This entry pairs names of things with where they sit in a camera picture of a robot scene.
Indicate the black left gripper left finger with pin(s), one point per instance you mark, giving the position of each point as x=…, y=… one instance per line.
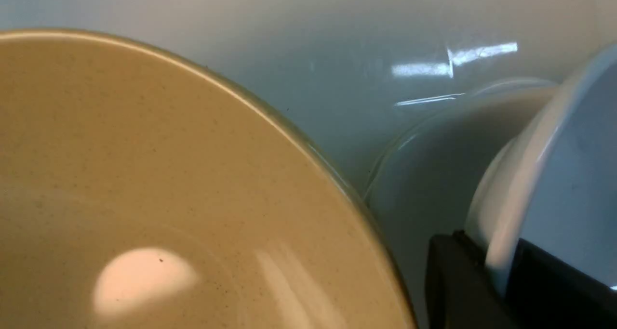
x=458, y=292

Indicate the large white plastic bin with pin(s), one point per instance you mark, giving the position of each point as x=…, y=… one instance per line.
x=345, y=73

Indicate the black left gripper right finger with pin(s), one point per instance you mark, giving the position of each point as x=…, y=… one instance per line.
x=544, y=292

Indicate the small white square dish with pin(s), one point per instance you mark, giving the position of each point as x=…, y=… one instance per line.
x=555, y=183

